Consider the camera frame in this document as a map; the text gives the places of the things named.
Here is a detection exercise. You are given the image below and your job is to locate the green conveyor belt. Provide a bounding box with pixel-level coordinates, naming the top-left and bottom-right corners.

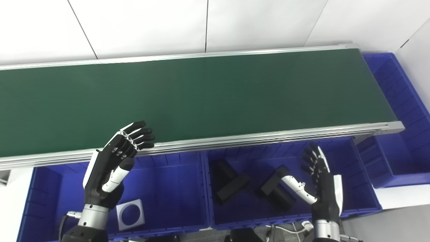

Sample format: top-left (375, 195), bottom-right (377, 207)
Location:
top-left (0, 43), bottom-right (405, 170)
top-left (0, 48), bottom-right (398, 158)

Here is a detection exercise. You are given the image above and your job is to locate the black cylinder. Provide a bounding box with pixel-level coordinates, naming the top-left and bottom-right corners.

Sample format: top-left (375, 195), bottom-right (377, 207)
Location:
top-left (212, 160), bottom-right (251, 205)
top-left (257, 165), bottom-right (297, 212)

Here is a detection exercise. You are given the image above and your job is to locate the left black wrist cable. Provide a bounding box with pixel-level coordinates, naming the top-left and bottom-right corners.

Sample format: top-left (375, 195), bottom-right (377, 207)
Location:
top-left (59, 211), bottom-right (83, 242)

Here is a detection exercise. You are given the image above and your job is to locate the white cable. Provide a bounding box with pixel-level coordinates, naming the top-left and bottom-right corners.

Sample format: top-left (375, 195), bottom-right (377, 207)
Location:
top-left (267, 221), bottom-right (314, 236)

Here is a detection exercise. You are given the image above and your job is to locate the white square plate with hole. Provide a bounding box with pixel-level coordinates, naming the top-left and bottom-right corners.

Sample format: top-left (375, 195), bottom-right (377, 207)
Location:
top-left (116, 199), bottom-right (145, 231)

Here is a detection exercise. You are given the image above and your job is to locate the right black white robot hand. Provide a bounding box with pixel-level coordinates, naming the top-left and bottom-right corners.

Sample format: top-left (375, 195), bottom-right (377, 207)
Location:
top-left (281, 143), bottom-right (344, 224)

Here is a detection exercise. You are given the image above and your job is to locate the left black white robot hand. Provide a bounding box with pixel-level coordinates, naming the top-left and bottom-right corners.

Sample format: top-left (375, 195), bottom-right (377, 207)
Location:
top-left (82, 121), bottom-right (156, 209)

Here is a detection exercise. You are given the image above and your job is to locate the blue plastic bin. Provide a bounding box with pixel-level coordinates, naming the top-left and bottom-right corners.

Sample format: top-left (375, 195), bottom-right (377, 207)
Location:
top-left (356, 52), bottom-right (430, 189)
top-left (203, 136), bottom-right (382, 231)
top-left (17, 151), bottom-right (210, 242)

